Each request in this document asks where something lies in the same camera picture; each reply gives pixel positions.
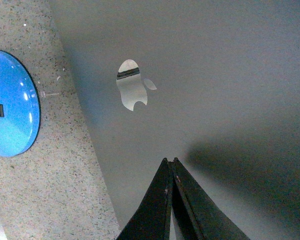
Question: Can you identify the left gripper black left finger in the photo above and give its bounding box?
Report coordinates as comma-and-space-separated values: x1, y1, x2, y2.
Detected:
117, 158, 174, 240

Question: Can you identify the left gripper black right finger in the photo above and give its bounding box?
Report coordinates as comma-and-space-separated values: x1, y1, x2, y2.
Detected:
171, 158, 249, 240

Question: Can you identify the grey laptop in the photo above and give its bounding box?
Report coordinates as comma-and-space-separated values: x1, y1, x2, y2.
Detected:
49, 0, 300, 240

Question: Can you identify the blue desk lamp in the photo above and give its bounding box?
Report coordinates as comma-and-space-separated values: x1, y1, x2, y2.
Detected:
0, 50, 41, 157

